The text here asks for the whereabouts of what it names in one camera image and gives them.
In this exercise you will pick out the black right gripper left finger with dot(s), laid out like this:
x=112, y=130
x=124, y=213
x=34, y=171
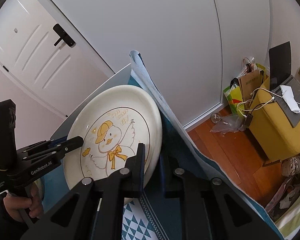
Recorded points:
x=93, y=209

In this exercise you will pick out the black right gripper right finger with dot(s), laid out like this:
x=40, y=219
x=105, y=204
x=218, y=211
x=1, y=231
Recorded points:
x=210, y=209

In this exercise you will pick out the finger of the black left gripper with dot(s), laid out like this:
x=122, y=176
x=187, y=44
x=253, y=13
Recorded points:
x=65, y=144

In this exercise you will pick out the duck cartoon plate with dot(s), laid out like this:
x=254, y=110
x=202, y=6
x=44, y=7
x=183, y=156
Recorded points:
x=112, y=125

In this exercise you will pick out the person's left hand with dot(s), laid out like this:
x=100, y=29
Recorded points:
x=13, y=204

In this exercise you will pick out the teal blue table mat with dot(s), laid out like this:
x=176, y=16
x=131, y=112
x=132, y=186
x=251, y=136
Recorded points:
x=163, y=214

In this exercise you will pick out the yellow ottoman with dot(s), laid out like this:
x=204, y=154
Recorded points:
x=272, y=129

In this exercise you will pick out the white panel door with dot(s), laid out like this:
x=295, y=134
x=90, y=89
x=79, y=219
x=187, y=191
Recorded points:
x=59, y=78

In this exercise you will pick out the brown paper bag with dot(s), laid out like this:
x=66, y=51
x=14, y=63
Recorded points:
x=249, y=82

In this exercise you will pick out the black laptop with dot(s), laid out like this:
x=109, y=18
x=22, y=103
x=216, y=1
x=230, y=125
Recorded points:
x=280, y=74

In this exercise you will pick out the black door handle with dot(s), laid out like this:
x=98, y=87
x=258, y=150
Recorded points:
x=63, y=36

